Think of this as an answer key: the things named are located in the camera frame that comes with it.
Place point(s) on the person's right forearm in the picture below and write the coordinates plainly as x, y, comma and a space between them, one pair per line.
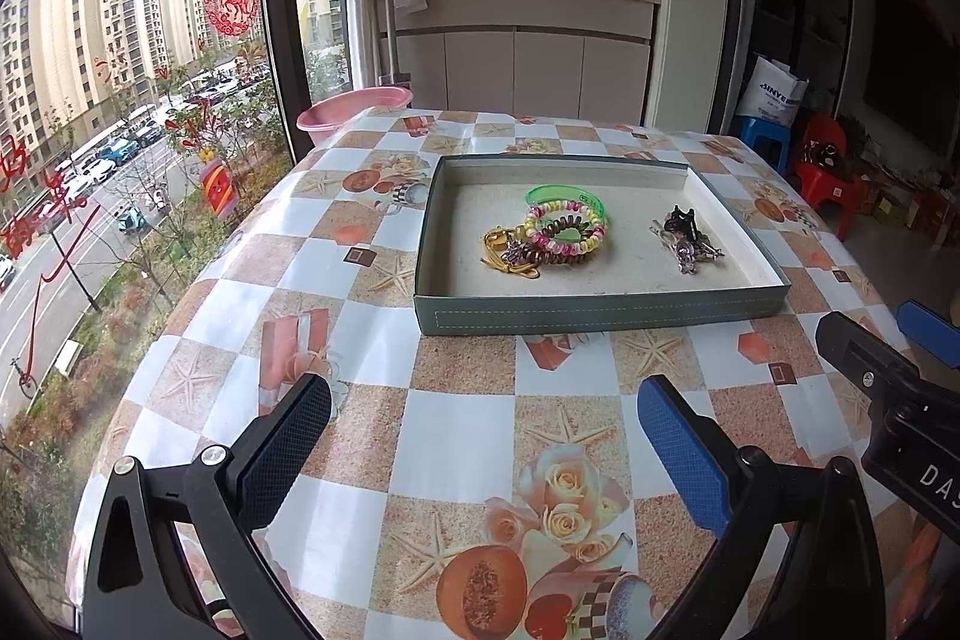
926, 580

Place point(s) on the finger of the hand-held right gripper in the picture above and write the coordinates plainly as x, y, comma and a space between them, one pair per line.
934, 329
855, 347

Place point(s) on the white counter cabinet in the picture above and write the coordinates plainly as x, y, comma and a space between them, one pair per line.
525, 70

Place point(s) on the red character window stickers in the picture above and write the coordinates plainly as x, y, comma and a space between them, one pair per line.
22, 227

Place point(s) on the red plastic chair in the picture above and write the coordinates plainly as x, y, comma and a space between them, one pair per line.
825, 183

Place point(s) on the silver star hair clip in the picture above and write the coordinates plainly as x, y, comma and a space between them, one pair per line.
705, 250

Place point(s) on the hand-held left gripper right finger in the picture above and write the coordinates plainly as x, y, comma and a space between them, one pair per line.
679, 452

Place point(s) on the pink plastic basin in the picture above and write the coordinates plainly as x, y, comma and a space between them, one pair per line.
337, 115

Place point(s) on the white mop pole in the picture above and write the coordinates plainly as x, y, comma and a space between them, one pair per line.
390, 25

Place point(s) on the blue plastic stool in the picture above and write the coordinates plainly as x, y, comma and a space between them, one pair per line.
757, 129

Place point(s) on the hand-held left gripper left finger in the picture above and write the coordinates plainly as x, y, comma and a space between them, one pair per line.
289, 437

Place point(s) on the pile of colourful boxes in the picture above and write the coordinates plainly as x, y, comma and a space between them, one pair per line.
911, 205

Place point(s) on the white printed bag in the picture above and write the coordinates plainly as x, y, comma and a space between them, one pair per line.
769, 96

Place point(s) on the green translucent bangle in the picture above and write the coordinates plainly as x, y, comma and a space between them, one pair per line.
559, 192

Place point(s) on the black claw hair clip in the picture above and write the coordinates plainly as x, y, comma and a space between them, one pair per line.
682, 218

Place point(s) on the silver pendant charm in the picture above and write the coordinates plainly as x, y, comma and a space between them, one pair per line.
517, 250

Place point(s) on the silver heart clip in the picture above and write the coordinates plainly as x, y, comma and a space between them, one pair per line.
686, 255

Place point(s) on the grey cardboard box tray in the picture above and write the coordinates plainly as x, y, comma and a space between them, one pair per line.
600, 314

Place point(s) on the red lantern window decoration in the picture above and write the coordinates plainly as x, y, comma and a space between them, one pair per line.
217, 190

